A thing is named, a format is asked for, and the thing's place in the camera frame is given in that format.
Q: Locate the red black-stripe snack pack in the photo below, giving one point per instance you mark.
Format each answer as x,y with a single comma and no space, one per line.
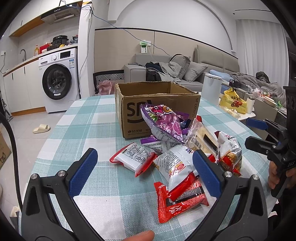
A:
167,209

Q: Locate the small cardboard box on floor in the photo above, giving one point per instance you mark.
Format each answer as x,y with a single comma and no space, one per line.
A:
4,150

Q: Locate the yellow plastic bag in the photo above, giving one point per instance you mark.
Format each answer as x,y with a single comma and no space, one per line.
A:
231,100

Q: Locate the purple grape candy bag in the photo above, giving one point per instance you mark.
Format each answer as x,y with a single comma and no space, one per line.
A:
166,124

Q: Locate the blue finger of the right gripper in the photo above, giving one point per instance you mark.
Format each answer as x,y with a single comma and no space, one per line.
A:
258,124
258,145

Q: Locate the grey clothes pile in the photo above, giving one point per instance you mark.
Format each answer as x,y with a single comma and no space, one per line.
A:
160,71

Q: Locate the range hood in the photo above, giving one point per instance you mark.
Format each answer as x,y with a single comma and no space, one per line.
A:
63,11

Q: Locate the white red instruction snack pack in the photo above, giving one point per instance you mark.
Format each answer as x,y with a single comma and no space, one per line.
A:
135,157

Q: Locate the brown SF cardboard box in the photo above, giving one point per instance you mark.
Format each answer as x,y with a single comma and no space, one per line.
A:
130,96

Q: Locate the silver red noodle bag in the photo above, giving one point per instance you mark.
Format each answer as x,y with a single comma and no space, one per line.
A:
229,153

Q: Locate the grey sofa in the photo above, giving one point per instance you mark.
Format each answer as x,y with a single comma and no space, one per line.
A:
217,61

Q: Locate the pink cloth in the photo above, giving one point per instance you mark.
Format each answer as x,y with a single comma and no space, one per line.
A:
106,87

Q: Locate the beige slipper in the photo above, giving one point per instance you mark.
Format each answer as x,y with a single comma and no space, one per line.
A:
42,128

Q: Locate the black patterned chair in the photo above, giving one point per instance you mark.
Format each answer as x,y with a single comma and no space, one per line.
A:
112,75

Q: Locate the clear cracker sandwich pack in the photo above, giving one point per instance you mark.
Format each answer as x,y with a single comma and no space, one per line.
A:
199,138

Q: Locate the person's left hand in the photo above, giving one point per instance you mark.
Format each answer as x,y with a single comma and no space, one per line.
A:
143,236

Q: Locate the grey cushion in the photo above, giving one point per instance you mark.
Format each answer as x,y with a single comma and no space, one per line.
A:
194,71

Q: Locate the white red noodle snack bag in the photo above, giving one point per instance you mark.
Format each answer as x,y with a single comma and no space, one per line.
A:
176,165

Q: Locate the white cylindrical appliance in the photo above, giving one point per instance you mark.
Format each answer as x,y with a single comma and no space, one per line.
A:
211,88

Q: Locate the person's right hand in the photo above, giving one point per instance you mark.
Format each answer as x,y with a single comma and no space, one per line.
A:
274,177

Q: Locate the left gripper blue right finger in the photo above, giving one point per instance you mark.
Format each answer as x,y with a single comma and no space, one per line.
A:
209,172

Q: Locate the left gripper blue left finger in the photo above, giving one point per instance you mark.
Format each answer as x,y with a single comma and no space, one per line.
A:
79,172

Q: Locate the black rice cooker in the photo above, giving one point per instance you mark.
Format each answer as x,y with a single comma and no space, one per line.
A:
58,41

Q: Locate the white washing machine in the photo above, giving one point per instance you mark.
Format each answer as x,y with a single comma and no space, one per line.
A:
59,79

